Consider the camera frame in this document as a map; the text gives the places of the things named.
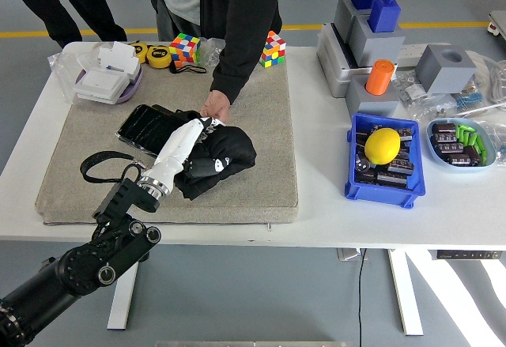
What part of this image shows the person's hand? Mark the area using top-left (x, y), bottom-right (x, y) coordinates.
top-left (199, 89), bottom-right (232, 123)

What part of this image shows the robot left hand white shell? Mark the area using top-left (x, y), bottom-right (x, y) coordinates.
top-left (142, 116), bottom-right (231, 190)

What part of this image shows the black glossy panel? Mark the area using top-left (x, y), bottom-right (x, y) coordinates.
top-left (115, 104), bottom-right (202, 162)

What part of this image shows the black rag with red tag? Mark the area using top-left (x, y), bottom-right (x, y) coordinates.
top-left (173, 119), bottom-right (258, 202)

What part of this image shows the black desk control panel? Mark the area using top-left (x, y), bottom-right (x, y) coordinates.
top-left (436, 250), bottom-right (503, 261)

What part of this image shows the clear bag of metal parts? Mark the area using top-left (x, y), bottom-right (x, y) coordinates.
top-left (197, 37), bottom-right (226, 67)

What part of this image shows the multicolour puzzle cube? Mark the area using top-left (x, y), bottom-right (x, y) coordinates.
top-left (259, 30), bottom-right (287, 69)
top-left (168, 32), bottom-right (202, 68)

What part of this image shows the purple tray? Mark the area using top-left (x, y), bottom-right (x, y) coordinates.
top-left (74, 62), bottom-right (144, 105)

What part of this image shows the yellow tape measure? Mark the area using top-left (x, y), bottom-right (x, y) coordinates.
top-left (128, 40), bottom-right (149, 64)
top-left (145, 45), bottom-right (173, 70)

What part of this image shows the grey-brown mat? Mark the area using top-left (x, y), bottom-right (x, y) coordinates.
top-left (34, 62), bottom-right (300, 226)

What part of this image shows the white open cardboard box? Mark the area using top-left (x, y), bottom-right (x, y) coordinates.
top-left (77, 41), bottom-right (142, 77)

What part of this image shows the clear empty plastic bag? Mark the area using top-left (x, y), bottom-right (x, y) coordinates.
top-left (47, 42), bottom-right (100, 105)

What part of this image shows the grey holder block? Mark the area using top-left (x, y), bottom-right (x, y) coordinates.
top-left (347, 14), bottom-right (406, 68)
top-left (345, 74), bottom-right (401, 118)
top-left (333, 0), bottom-right (372, 43)

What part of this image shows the person standing behind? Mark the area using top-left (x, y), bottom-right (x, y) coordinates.
top-left (2, 0), bottom-right (128, 50)

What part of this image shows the orange cylinder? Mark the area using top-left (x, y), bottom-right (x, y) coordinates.
top-left (364, 58), bottom-right (396, 96)

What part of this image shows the white table leg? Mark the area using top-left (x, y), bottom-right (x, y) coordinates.
top-left (386, 248), bottom-right (424, 337)
top-left (106, 243), bottom-right (142, 331)

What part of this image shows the yellow lemon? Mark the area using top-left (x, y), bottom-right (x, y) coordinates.
top-left (364, 127), bottom-right (402, 165)

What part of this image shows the blue plastic bin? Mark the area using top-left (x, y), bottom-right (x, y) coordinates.
top-left (344, 112), bottom-right (427, 209)

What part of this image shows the clear bag of small parts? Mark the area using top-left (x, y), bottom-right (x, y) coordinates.
top-left (393, 68), bottom-right (459, 123)

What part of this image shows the silver box under table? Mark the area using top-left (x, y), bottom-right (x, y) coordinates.
top-left (336, 247), bottom-right (369, 262)

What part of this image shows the white power strip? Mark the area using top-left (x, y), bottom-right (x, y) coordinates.
top-left (395, 42), bottom-right (451, 67)

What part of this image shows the light blue dish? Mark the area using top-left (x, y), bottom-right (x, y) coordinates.
top-left (425, 117), bottom-right (497, 172)

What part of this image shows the grey block with round hole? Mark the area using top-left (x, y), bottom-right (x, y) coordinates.
top-left (413, 43), bottom-right (478, 95)

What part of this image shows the blue resistor bundle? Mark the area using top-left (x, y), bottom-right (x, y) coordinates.
top-left (454, 85), bottom-right (487, 113)

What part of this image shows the thin white rod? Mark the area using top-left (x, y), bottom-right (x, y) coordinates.
top-left (460, 101), bottom-right (506, 117)

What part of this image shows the clear crumpled plastic bag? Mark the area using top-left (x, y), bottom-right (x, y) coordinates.
top-left (481, 119), bottom-right (506, 166)

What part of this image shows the black wrist strap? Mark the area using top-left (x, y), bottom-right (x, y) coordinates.
top-left (169, 62), bottom-right (208, 75)

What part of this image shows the white flat switch box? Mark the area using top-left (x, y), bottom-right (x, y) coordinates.
top-left (74, 68), bottom-right (130, 105)

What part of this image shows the light grey enclosure box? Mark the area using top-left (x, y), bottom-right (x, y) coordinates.
top-left (315, 22), bottom-right (375, 99)

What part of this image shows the black power cable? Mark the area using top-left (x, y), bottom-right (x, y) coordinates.
top-left (357, 247), bottom-right (367, 347)

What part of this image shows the white coiled cable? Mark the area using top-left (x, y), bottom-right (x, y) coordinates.
top-left (466, 50), bottom-right (506, 105)

